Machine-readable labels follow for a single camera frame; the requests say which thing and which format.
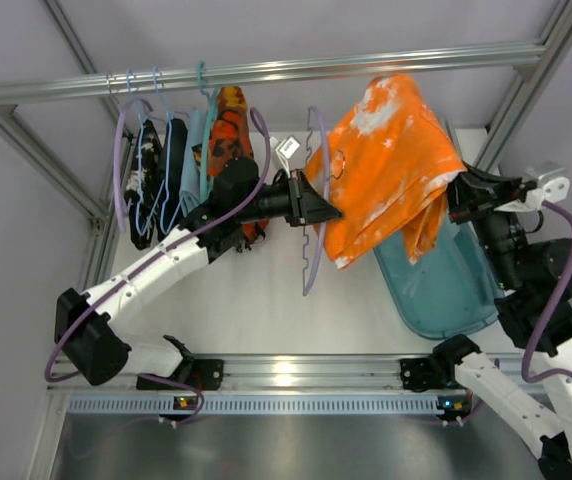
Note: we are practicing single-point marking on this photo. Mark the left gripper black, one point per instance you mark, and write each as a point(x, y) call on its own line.
point(296, 200)

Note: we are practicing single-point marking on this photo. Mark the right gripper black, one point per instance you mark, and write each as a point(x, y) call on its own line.
point(466, 198)

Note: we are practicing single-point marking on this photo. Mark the lilac plastic hanger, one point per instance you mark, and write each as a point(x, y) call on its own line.
point(119, 204)
point(315, 124)

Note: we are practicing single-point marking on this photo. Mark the orange tie-dye trousers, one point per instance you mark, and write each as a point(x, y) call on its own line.
point(388, 165)

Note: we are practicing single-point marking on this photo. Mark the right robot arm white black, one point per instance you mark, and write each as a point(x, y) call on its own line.
point(526, 234)

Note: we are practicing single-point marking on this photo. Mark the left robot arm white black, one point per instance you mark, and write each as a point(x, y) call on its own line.
point(95, 329)

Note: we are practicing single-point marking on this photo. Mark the camouflage orange trousers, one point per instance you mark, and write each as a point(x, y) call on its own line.
point(230, 139)

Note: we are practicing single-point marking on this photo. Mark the light blue trousers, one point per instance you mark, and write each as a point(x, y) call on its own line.
point(190, 195)

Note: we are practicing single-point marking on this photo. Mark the dark navy trousers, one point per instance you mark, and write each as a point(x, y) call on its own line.
point(169, 173)

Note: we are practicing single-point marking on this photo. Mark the teal plastic hanger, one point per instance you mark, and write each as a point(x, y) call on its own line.
point(210, 93)

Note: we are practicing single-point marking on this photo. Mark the black white patterned trousers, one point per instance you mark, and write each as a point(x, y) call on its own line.
point(151, 151)

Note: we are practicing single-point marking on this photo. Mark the empty lilac plastic hanger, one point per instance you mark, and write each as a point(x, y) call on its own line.
point(119, 204)

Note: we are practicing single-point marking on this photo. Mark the teal transparent plastic tub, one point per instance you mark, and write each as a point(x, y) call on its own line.
point(450, 290)

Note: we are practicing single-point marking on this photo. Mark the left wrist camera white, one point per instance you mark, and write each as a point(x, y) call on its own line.
point(282, 151)

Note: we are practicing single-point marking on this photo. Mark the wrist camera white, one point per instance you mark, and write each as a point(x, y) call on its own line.
point(547, 182)
point(282, 151)

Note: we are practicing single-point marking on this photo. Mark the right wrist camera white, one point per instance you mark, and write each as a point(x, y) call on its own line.
point(547, 182)

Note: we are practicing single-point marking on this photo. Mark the aluminium hanging rail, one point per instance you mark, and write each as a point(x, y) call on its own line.
point(513, 53)

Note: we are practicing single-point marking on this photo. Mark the light blue wire hanger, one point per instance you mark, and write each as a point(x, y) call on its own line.
point(141, 221)
point(166, 155)

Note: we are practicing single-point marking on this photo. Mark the right aluminium frame post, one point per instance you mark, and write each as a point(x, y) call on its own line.
point(524, 92)

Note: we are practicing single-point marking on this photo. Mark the aluminium frame post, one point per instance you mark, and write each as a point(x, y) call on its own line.
point(524, 92)
point(25, 142)

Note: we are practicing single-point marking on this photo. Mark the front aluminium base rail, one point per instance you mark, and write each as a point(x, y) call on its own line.
point(248, 374)

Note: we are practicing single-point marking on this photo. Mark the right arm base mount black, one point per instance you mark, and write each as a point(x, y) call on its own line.
point(426, 373)

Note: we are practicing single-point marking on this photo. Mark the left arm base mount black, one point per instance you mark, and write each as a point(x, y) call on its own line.
point(201, 372)

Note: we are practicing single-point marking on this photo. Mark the slotted grey cable duct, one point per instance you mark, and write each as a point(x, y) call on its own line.
point(258, 404)

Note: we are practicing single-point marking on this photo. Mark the left aluminium frame post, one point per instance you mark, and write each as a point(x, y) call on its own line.
point(25, 142)

